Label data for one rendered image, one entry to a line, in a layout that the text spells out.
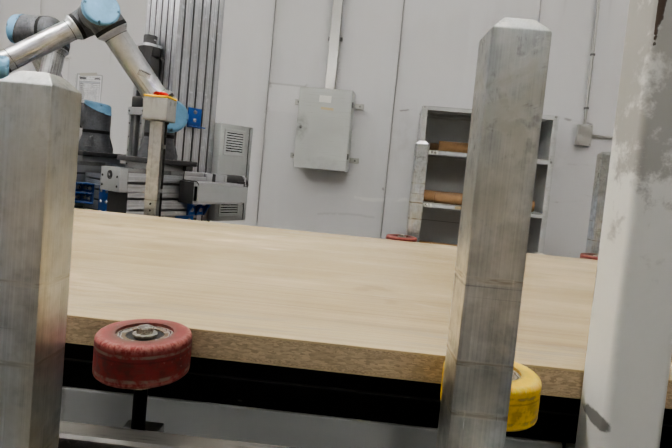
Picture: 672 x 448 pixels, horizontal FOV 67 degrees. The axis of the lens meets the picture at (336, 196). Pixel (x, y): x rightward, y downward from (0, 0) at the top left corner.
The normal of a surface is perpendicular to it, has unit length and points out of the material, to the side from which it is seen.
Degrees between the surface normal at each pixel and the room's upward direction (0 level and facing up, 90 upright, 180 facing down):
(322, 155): 90
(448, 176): 90
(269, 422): 90
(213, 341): 90
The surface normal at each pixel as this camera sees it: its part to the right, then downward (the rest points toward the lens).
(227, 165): 0.79, 0.11
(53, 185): 0.99, 0.10
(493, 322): -0.04, 0.05
